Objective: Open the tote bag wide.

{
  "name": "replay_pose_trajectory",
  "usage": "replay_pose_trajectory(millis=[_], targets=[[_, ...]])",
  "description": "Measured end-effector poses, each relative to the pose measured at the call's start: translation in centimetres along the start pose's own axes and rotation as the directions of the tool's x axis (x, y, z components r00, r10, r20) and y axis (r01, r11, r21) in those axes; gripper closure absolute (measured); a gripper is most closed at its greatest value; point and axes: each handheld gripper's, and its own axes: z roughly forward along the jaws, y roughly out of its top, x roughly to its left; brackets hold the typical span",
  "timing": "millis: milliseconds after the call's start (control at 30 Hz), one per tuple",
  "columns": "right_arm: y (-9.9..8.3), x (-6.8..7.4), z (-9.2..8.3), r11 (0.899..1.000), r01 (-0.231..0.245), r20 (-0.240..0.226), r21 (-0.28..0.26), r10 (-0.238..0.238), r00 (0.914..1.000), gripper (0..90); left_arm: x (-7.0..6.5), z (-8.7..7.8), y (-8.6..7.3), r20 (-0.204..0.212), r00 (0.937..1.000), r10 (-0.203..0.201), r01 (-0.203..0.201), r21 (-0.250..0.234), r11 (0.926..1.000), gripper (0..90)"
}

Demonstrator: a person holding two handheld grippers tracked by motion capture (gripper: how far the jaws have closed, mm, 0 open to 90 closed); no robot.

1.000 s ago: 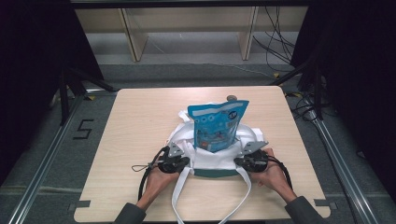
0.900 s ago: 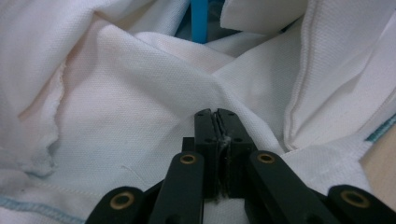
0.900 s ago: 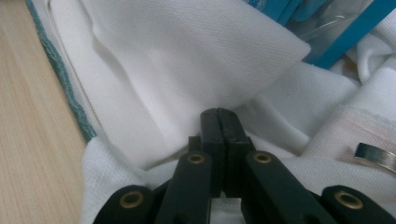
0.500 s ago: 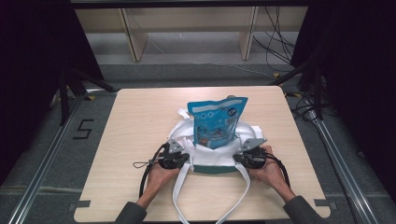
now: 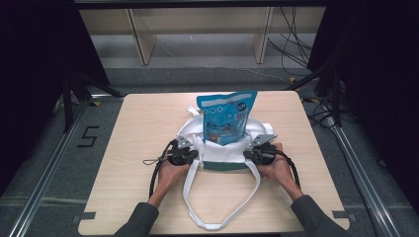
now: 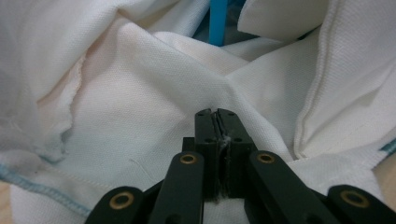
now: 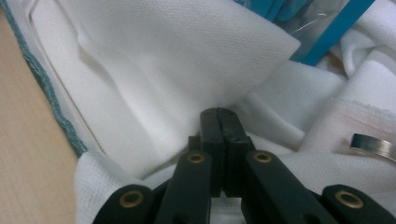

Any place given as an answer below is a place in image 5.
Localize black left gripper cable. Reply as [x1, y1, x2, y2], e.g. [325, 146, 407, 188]
[148, 139, 176, 198]

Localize thin white floor cable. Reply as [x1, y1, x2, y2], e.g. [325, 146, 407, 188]
[197, 64, 291, 84]

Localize person's right hand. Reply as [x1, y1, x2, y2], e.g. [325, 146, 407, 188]
[256, 142, 304, 202]

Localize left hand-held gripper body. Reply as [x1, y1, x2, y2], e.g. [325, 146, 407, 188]
[167, 135, 194, 167]

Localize aluminium floor rail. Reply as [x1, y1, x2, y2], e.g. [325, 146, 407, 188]
[325, 118, 401, 237]
[8, 95, 91, 237]

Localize white patterned tote bag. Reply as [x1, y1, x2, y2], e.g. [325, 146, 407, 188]
[176, 105, 276, 231]

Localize black metal stand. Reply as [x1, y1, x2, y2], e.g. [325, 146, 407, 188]
[61, 70, 125, 133]
[285, 62, 344, 128]

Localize person's left hand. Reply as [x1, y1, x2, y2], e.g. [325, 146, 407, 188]
[147, 160, 192, 209]

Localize black floor cables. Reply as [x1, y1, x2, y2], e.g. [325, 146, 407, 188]
[302, 95, 351, 128]

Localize blue snack pouch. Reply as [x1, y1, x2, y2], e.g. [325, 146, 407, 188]
[196, 91, 259, 147]

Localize dark curtain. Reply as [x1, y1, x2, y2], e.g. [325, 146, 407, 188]
[307, 0, 419, 216]
[0, 0, 111, 196]

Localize bundle of black cables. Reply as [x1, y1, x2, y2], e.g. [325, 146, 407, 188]
[266, 6, 314, 77]

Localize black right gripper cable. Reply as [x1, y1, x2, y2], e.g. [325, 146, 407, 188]
[275, 149, 301, 191]

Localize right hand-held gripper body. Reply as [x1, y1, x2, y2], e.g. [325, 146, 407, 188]
[249, 133, 278, 166]

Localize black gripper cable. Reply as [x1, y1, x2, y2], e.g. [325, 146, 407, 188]
[275, 149, 301, 191]
[148, 139, 176, 198]

